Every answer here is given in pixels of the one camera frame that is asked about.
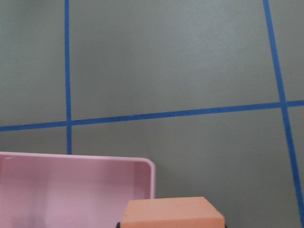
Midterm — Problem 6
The orange foam block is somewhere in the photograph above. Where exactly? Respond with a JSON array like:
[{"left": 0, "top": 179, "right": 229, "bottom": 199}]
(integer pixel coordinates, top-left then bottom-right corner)
[{"left": 116, "top": 197, "right": 227, "bottom": 228}]

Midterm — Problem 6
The pink plastic bin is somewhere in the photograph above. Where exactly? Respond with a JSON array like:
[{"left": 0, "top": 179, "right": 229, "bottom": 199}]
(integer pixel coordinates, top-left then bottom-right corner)
[{"left": 0, "top": 152, "right": 156, "bottom": 228}]

